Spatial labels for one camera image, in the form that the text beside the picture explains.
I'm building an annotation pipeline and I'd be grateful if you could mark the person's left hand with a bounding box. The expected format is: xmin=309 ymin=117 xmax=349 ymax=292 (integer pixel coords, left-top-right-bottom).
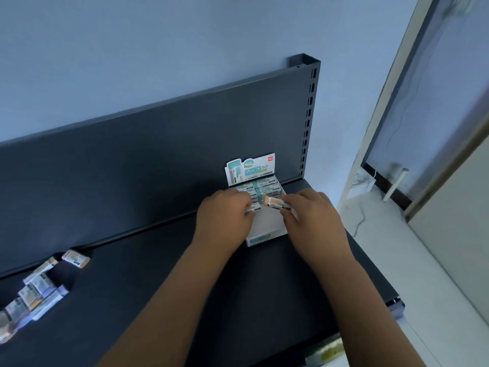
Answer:
xmin=191 ymin=189 xmax=257 ymax=260

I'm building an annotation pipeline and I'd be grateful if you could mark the glass door with dark frame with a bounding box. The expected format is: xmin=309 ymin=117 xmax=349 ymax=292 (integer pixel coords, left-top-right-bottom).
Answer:
xmin=361 ymin=0 xmax=489 ymax=222

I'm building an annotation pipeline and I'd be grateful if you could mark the white box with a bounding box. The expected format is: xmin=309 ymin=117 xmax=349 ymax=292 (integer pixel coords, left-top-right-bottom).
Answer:
xmin=224 ymin=152 xmax=288 ymax=248

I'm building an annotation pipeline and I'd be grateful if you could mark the white floor cable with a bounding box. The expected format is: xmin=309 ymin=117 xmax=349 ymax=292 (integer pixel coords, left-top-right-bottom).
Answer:
xmin=353 ymin=202 xmax=367 ymax=238

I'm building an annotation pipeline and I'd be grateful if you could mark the white door frame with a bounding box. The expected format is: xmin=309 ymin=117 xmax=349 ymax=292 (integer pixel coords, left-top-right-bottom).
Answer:
xmin=338 ymin=0 xmax=436 ymax=211

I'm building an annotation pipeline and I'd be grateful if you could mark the person's left forearm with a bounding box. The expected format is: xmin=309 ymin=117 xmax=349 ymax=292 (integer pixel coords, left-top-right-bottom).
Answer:
xmin=97 ymin=244 xmax=237 ymax=367

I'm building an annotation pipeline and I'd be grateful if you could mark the person's right forearm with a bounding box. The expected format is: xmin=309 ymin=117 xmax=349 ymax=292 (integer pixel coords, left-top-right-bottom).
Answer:
xmin=317 ymin=255 xmax=427 ymax=367

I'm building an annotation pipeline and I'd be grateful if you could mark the person's right hand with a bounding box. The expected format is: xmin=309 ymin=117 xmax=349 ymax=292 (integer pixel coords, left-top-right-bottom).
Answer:
xmin=280 ymin=188 xmax=356 ymax=272

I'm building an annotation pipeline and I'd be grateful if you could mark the pile of small erasers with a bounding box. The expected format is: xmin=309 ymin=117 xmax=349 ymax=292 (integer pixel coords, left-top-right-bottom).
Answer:
xmin=0 ymin=249 xmax=91 ymax=345

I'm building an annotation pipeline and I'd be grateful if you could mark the shelf front price rail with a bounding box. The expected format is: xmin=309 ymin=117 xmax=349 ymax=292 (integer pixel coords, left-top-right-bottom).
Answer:
xmin=302 ymin=296 xmax=405 ymax=367

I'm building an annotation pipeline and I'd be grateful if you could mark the white door handle bar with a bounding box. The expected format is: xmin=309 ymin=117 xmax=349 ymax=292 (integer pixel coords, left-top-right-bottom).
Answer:
xmin=384 ymin=168 xmax=410 ymax=203

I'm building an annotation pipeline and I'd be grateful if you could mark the shelf label with red arrow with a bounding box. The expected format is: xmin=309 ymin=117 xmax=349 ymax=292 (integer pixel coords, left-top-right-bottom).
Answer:
xmin=305 ymin=336 xmax=344 ymax=366

